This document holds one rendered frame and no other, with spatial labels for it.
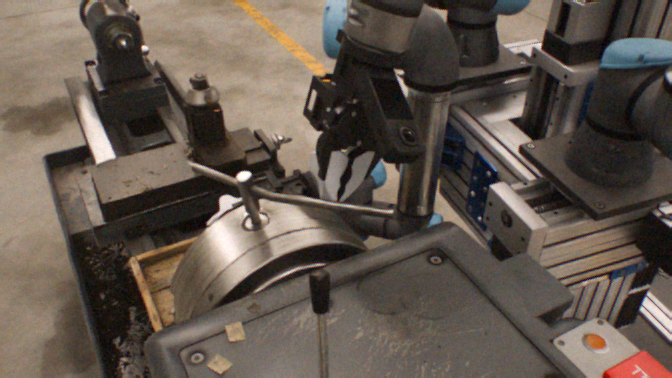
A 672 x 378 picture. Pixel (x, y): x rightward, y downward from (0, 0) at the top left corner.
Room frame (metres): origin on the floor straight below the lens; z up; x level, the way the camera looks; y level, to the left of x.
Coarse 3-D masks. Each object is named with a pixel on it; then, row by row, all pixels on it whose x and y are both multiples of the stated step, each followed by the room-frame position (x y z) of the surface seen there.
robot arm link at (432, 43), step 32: (416, 32) 0.93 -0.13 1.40; (448, 32) 0.96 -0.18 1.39; (416, 64) 0.92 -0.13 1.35; (448, 64) 0.93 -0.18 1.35; (416, 96) 0.93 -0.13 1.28; (448, 96) 0.94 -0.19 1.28; (416, 160) 0.91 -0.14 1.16; (416, 192) 0.90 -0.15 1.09; (384, 224) 0.92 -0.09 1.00; (416, 224) 0.90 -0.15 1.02
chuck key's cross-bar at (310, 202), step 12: (192, 168) 0.70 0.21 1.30; (204, 168) 0.69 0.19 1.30; (228, 180) 0.66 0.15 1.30; (252, 192) 0.64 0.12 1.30; (264, 192) 0.63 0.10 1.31; (300, 204) 0.59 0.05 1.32; (312, 204) 0.58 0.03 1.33; (324, 204) 0.57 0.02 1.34; (336, 204) 0.56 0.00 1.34; (348, 204) 0.55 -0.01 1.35; (384, 216) 0.52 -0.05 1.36
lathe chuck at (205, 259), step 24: (240, 216) 0.67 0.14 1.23; (288, 216) 0.66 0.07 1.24; (312, 216) 0.68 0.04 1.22; (336, 216) 0.72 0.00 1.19; (216, 240) 0.63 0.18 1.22; (240, 240) 0.62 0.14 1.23; (264, 240) 0.61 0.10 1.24; (360, 240) 0.68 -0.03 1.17; (192, 264) 0.62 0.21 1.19; (216, 264) 0.59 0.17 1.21; (192, 288) 0.58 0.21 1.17; (192, 312) 0.56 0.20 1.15
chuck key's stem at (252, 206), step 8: (240, 176) 0.65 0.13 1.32; (248, 176) 0.65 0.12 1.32; (240, 184) 0.64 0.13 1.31; (248, 184) 0.64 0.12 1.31; (240, 192) 0.64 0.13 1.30; (248, 192) 0.64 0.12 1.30; (248, 200) 0.64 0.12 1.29; (256, 200) 0.65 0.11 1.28; (248, 208) 0.64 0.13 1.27; (256, 208) 0.64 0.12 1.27; (256, 216) 0.65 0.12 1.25; (256, 224) 0.65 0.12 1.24
